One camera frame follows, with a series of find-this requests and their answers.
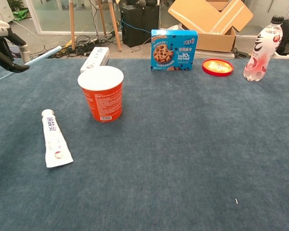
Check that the blue table mat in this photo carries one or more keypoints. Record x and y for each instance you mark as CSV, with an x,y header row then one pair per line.
x,y
183,144

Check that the green bag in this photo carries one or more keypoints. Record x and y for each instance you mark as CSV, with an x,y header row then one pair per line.
x,y
20,15

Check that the pink white drink bottle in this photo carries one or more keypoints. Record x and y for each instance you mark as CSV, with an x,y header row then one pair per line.
x,y
262,53

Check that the red round lid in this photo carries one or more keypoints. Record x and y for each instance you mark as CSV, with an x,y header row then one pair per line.
x,y
218,67

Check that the white toothpaste carton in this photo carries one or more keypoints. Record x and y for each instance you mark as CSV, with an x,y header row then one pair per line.
x,y
96,56

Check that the short wooden easel leg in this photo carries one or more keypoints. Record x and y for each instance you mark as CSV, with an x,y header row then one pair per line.
x,y
101,16

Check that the white toothpaste tube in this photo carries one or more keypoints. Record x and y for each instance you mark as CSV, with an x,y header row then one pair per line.
x,y
54,144

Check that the white cabinet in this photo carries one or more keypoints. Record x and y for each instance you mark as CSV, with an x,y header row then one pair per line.
x,y
0,9

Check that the blue cookie box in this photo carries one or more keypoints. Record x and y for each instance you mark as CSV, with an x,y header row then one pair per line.
x,y
173,50

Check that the aluminium rail stack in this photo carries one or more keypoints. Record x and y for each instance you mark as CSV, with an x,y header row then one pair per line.
x,y
214,55

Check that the light blue toothbrush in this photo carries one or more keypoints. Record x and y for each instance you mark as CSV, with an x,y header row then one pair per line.
x,y
45,55

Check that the open cardboard box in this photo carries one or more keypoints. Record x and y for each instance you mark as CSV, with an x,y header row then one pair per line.
x,y
207,16

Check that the black flat bracket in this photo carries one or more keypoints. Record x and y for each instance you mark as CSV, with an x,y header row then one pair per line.
x,y
239,53

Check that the red paper cup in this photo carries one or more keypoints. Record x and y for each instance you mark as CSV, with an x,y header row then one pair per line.
x,y
103,103

